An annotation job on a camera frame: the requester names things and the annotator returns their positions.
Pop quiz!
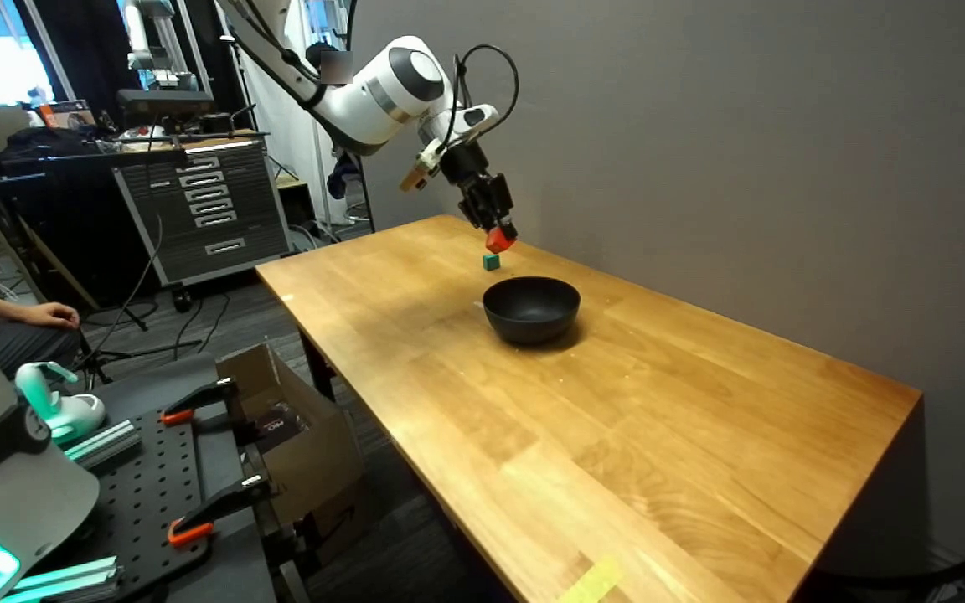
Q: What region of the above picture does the dark cluttered desk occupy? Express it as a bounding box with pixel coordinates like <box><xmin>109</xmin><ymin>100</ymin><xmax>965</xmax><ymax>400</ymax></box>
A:
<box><xmin>0</xmin><ymin>125</ymin><xmax>128</xmax><ymax>295</ymax></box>

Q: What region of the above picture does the black bowl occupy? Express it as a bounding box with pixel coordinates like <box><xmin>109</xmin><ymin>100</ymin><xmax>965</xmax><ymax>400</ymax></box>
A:
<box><xmin>481</xmin><ymin>274</ymin><xmax>585</xmax><ymax>347</ymax></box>

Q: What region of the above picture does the black curved floor cable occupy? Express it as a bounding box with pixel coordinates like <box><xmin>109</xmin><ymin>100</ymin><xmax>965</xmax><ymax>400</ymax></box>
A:
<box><xmin>813</xmin><ymin>526</ymin><xmax>965</xmax><ymax>593</ymax></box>

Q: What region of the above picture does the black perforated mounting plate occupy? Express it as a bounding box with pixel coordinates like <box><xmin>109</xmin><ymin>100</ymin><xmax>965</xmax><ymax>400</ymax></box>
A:
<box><xmin>52</xmin><ymin>404</ymin><xmax>285</xmax><ymax>603</ymax></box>

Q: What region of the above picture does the black clamp orange tip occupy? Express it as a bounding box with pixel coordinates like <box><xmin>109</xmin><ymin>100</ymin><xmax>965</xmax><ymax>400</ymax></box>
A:
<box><xmin>157</xmin><ymin>374</ymin><xmax>249</xmax><ymax>433</ymax></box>
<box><xmin>166</xmin><ymin>472</ymin><xmax>283</xmax><ymax>552</ymax></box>

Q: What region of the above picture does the cardboard box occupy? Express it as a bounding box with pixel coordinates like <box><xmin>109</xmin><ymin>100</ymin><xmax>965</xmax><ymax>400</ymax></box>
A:
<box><xmin>210</xmin><ymin>343</ymin><xmax>369</xmax><ymax>530</ymax></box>

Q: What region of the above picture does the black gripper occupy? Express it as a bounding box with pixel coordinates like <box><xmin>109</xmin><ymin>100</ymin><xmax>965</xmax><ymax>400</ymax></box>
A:
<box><xmin>439</xmin><ymin>140</ymin><xmax>523</xmax><ymax>245</ymax></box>

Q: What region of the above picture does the dark drawer cabinet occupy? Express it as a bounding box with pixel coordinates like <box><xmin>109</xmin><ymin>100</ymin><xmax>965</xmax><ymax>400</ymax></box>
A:
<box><xmin>110</xmin><ymin>133</ymin><xmax>296</xmax><ymax>290</ymax></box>

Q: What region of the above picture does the yellow tape strip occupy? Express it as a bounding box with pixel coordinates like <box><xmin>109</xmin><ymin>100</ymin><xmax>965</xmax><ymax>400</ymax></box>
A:
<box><xmin>557</xmin><ymin>552</ymin><xmax>626</xmax><ymax>603</ymax></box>

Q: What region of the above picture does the wrist camera on wooden mount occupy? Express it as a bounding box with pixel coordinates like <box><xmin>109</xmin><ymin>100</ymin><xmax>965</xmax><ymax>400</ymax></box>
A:
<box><xmin>395</xmin><ymin>162</ymin><xmax>432</xmax><ymax>197</ymax></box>

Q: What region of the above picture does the bystander dark trouser leg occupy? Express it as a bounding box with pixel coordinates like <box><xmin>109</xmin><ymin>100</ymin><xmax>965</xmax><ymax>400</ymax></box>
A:
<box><xmin>0</xmin><ymin>318</ymin><xmax>90</xmax><ymax>383</ymax></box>

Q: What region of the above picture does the seated person blue shirt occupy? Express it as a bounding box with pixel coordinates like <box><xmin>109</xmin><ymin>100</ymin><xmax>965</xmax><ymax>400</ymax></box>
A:
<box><xmin>303</xmin><ymin>40</ymin><xmax>364</xmax><ymax>204</ymax></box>

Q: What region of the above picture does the aluminium extrusion bar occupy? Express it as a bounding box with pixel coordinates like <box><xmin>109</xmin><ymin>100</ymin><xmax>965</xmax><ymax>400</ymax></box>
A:
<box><xmin>0</xmin><ymin>552</ymin><xmax>124</xmax><ymax>603</ymax></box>
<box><xmin>62</xmin><ymin>417</ymin><xmax>143</xmax><ymax>469</ymax></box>

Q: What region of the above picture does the teal and white device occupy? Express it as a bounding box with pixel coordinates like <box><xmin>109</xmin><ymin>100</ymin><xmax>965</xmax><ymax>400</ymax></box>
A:
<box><xmin>9</xmin><ymin>358</ymin><xmax>110</xmax><ymax>450</ymax></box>

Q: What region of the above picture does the bystander hand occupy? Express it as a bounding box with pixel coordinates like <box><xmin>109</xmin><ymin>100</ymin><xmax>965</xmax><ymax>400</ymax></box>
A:
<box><xmin>22</xmin><ymin>298</ymin><xmax>85</xmax><ymax>334</ymax></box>

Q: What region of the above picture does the black table leg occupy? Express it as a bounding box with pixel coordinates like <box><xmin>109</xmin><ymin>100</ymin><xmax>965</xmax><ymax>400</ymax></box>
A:
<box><xmin>300</xmin><ymin>333</ymin><xmax>340</xmax><ymax>401</ymax></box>

